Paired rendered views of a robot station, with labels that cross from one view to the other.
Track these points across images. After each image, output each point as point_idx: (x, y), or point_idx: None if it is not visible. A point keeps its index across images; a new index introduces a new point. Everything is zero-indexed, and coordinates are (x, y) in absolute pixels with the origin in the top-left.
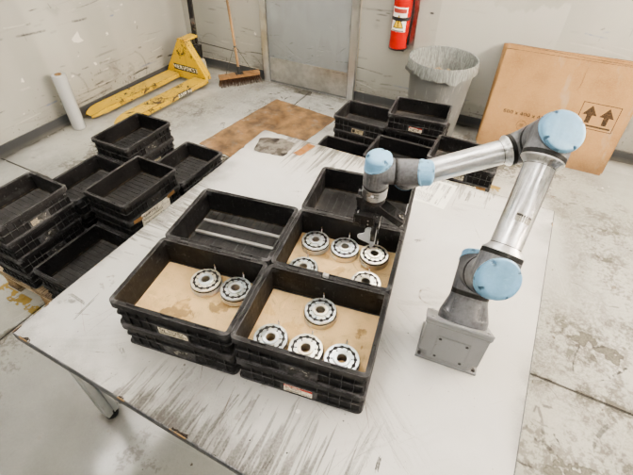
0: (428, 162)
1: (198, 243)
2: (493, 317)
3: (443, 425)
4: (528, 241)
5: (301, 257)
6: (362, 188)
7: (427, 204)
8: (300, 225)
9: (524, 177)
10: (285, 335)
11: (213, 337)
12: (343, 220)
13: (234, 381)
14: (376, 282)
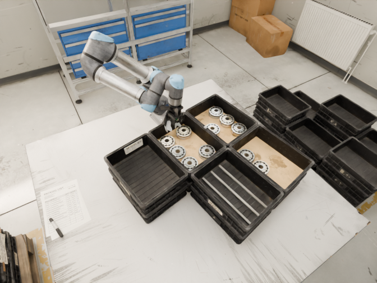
0: (156, 71)
1: (263, 176)
2: (133, 119)
3: (188, 104)
4: (68, 137)
5: (204, 155)
6: (180, 101)
7: (79, 188)
8: None
9: (124, 56)
10: (232, 126)
11: (263, 134)
12: (171, 153)
13: None
14: (178, 128)
